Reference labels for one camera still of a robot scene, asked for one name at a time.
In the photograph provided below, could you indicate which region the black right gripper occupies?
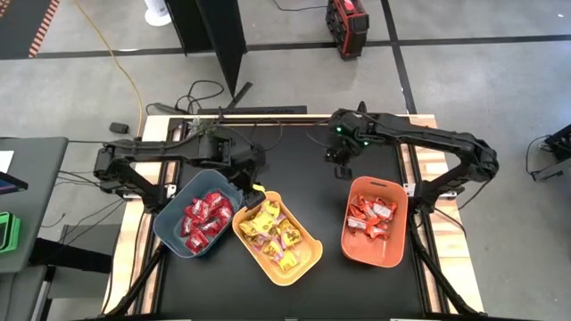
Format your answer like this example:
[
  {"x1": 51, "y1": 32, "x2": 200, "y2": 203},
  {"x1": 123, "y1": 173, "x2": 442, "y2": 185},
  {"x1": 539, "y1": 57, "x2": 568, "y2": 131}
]
[{"x1": 324, "y1": 101, "x2": 374, "y2": 181}]

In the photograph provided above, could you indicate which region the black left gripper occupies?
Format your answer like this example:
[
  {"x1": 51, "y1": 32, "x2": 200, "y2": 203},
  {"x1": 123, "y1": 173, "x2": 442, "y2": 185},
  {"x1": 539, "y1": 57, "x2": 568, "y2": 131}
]
[{"x1": 212, "y1": 133, "x2": 269, "y2": 210}]

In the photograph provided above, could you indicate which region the red candy packet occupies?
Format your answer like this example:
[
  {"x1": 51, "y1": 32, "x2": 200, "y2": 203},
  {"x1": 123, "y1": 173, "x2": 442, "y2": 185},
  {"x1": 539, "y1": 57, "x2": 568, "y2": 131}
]
[
  {"x1": 203, "y1": 191, "x2": 226, "y2": 210},
  {"x1": 190, "y1": 199, "x2": 211, "y2": 220},
  {"x1": 198, "y1": 218, "x2": 223, "y2": 237},
  {"x1": 216, "y1": 203, "x2": 235, "y2": 224},
  {"x1": 186, "y1": 232, "x2": 210, "y2": 255},
  {"x1": 180, "y1": 214, "x2": 197, "y2": 237}
]

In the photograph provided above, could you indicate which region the grey blue plastic bin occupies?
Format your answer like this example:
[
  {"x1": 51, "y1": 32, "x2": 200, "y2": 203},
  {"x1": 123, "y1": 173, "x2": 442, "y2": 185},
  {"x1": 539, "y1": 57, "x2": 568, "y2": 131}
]
[{"x1": 153, "y1": 169, "x2": 244, "y2": 259}]

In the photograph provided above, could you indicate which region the yellow plastic bin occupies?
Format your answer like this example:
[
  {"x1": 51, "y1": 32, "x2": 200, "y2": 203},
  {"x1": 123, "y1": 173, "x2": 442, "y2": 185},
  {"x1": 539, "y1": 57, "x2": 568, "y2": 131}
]
[{"x1": 231, "y1": 190, "x2": 324, "y2": 287}]

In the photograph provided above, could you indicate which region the orange plastic bin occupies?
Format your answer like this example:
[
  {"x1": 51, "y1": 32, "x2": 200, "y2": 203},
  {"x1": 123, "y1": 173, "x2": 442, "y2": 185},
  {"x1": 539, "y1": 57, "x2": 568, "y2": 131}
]
[{"x1": 340, "y1": 176, "x2": 410, "y2": 269}]

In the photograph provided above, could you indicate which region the small artificial succulent plant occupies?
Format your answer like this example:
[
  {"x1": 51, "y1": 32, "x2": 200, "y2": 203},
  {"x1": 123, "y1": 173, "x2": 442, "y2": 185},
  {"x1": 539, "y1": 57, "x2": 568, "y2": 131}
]
[{"x1": 186, "y1": 116, "x2": 220, "y2": 138}]

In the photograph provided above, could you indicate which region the low black felt panel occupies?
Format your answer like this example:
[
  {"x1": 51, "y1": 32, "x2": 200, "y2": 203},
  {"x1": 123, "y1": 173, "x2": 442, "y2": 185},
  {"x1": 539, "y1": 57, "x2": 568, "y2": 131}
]
[{"x1": 197, "y1": 104, "x2": 309, "y2": 116}]

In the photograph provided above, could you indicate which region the red black tool case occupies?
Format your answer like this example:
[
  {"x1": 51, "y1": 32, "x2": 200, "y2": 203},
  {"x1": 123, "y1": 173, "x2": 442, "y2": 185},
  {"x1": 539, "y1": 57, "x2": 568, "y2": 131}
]
[{"x1": 324, "y1": 0, "x2": 370, "y2": 61}]

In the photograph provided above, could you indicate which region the tall black partition panel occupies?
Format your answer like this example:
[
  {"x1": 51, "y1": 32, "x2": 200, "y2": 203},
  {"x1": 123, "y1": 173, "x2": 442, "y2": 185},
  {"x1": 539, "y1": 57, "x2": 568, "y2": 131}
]
[{"x1": 164, "y1": 0, "x2": 249, "y2": 97}]

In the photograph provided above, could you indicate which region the grey desk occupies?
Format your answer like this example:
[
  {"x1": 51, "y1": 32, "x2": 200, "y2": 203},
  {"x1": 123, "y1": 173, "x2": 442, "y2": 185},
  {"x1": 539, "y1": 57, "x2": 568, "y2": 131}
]
[{"x1": 0, "y1": 136, "x2": 70, "y2": 274}]

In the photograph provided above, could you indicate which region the black device stand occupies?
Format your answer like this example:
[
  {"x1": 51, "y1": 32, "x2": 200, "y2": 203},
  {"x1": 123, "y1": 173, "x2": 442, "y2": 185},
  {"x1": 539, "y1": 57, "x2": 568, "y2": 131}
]
[{"x1": 530, "y1": 123, "x2": 571, "y2": 182}]

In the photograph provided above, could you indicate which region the green tray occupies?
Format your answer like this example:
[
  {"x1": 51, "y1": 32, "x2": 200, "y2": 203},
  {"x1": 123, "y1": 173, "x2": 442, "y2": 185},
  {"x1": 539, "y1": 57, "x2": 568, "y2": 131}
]
[{"x1": 0, "y1": 211, "x2": 22, "y2": 254}]

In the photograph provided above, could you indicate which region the dark tablet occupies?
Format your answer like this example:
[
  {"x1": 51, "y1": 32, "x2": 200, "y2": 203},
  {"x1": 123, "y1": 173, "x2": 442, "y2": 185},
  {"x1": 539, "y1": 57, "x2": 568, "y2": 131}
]
[{"x1": 0, "y1": 171, "x2": 29, "y2": 195}]

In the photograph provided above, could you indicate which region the dark floor mat striped edge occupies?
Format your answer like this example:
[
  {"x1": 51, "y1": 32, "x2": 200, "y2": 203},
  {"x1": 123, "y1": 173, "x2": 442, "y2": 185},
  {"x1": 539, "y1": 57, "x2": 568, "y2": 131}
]
[{"x1": 0, "y1": 0, "x2": 61, "y2": 59}]

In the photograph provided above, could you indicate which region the black floor cable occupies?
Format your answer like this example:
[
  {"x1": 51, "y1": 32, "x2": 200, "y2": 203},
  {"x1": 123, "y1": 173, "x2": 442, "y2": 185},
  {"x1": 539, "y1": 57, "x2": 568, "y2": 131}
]
[{"x1": 145, "y1": 79, "x2": 227, "y2": 115}]

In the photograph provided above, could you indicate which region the black camera frame strut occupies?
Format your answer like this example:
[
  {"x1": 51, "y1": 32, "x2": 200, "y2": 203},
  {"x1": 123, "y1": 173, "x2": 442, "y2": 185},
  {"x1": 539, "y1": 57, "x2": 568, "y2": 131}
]
[
  {"x1": 104, "y1": 243, "x2": 169, "y2": 318},
  {"x1": 410, "y1": 213, "x2": 476, "y2": 318}
]

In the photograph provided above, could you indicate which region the yellow power cable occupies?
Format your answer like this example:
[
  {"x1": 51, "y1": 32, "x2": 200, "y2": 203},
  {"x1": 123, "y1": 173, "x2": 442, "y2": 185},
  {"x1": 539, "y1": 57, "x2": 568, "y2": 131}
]
[{"x1": 73, "y1": 0, "x2": 145, "y2": 137}]

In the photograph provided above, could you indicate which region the white round pedestal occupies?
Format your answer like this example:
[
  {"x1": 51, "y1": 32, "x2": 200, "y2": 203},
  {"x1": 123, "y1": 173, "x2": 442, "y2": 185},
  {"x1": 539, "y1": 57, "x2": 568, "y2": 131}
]
[{"x1": 143, "y1": 0, "x2": 173, "y2": 27}]

